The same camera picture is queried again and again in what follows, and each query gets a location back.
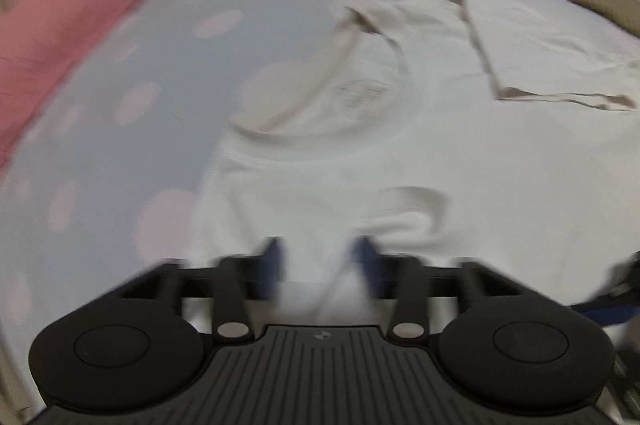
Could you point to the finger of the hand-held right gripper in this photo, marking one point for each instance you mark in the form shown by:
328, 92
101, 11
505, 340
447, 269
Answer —
625, 275
607, 309

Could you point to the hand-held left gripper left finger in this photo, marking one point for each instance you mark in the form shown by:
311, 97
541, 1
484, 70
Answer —
270, 267

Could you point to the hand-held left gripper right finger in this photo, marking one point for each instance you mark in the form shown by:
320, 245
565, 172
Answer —
367, 267

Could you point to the cream white t-shirt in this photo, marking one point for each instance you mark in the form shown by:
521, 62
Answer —
400, 145

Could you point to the polka dot bed sheet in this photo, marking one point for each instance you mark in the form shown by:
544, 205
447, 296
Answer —
175, 70

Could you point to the pink pillow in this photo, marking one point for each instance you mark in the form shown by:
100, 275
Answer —
60, 15

